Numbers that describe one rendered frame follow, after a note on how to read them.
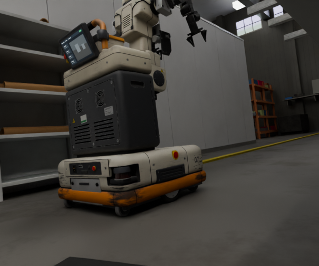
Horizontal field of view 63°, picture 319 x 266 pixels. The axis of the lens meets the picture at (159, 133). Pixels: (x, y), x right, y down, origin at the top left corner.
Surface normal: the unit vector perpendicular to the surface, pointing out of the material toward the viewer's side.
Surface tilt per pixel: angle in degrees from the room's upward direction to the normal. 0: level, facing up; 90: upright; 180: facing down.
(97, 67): 90
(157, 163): 90
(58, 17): 90
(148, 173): 90
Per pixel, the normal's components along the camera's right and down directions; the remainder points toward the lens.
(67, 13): 0.75, -0.11
